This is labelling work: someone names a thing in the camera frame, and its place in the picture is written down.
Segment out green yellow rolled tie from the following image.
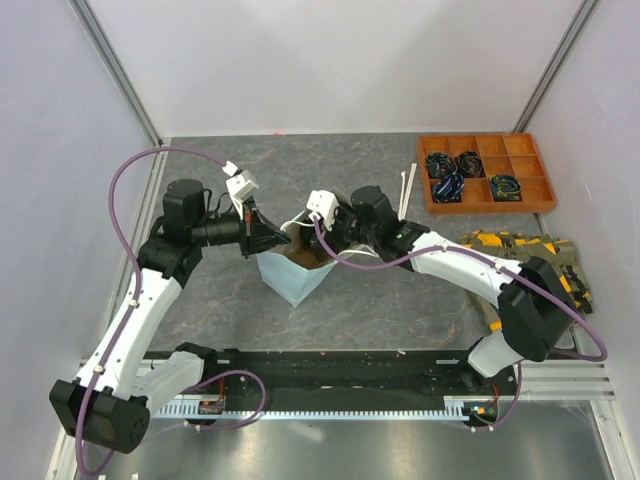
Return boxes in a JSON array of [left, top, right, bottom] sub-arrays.
[[488, 174, 522, 202]]

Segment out orange compartment tray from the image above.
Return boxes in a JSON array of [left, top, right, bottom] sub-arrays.
[[416, 132, 557, 215]]

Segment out dark blue rolled tie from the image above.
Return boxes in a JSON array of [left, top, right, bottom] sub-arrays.
[[426, 152, 457, 179]]

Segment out camouflage folded cloth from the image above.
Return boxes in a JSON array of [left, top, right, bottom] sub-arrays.
[[458, 230, 594, 315]]

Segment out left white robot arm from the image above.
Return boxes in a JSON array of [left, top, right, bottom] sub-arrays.
[[49, 172, 291, 454]]

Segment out slotted cable duct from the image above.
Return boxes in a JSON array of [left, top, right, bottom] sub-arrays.
[[154, 397, 495, 422]]

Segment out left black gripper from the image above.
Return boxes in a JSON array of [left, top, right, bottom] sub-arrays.
[[192, 196, 291, 259]]

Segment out brown paper coffee cup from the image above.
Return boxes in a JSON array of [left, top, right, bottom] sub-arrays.
[[299, 227, 329, 262]]

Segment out black brown rolled tie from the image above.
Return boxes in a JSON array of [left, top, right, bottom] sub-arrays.
[[457, 150, 485, 178]]

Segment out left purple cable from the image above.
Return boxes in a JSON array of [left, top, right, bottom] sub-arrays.
[[74, 145, 269, 476]]

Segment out white straw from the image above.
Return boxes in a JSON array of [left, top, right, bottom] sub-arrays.
[[398, 171, 406, 219], [400, 163, 417, 220]]

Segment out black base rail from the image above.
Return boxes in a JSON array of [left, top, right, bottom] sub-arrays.
[[178, 342, 516, 412]]

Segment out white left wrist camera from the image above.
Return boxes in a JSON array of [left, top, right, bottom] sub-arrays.
[[222, 161, 259, 217]]

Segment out purple cable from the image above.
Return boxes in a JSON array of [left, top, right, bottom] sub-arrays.
[[74, 145, 269, 476], [312, 214, 609, 431]]

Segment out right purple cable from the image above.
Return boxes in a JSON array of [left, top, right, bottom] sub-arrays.
[[312, 214, 609, 431]]

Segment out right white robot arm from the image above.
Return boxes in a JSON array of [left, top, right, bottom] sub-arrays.
[[306, 186, 575, 394]]

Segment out white and blue paper bag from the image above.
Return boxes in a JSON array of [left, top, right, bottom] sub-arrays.
[[257, 211, 338, 307]]

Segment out brown cardboard cup carrier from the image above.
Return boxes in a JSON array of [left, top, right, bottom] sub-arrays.
[[289, 248, 331, 270]]

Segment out blue striped rolled tie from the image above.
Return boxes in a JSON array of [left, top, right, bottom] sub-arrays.
[[431, 172, 465, 204]]

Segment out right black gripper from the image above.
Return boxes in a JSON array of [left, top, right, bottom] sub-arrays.
[[311, 201, 379, 260]]

